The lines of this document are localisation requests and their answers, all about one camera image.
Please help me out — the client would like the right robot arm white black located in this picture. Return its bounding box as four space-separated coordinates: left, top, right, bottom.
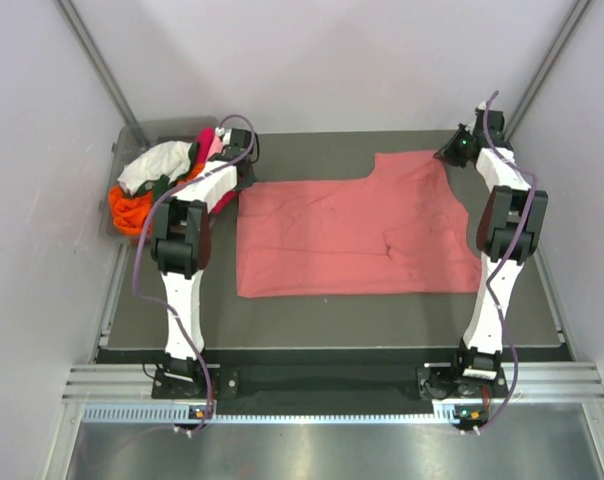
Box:
434 102 548 396

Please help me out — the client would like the slotted grey cable duct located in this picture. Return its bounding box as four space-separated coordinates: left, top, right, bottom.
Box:
81 403 493 426

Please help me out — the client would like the grey plastic bin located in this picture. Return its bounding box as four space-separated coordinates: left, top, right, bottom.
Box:
99 115 219 244

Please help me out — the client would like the aluminium frame post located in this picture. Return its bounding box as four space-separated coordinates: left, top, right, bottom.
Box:
53 0 150 147
505 0 594 140

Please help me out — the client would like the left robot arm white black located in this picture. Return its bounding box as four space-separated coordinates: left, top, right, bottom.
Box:
151 127 257 400

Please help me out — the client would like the orange t shirt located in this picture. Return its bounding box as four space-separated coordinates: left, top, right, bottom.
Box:
108 163 205 236

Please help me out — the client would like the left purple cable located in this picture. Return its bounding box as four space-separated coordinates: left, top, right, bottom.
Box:
131 113 259 436

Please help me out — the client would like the left aluminium frame post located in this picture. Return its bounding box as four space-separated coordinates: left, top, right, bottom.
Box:
53 0 150 147

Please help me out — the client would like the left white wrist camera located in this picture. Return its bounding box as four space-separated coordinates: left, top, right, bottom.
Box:
215 126 232 143

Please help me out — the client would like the dark green t shirt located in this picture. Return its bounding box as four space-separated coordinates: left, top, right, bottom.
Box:
134 141 198 197

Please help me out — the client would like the salmon pink t shirt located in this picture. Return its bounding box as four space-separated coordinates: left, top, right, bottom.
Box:
236 151 481 298

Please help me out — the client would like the aluminium front rail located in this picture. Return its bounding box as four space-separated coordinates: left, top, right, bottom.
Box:
61 363 158 405

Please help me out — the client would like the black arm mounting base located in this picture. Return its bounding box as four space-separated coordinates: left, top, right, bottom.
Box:
151 349 508 415

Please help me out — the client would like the right aluminium frame post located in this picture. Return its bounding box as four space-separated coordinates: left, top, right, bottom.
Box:
505 0 594 140

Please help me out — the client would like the white t shirt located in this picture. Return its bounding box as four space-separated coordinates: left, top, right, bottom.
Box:
117 141 193 196

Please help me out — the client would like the light pink t shirt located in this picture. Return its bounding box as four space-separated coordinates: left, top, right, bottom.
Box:
206 136 224 161

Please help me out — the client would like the magenta t shirt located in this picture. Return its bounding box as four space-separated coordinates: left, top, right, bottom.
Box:
183 127 238 214

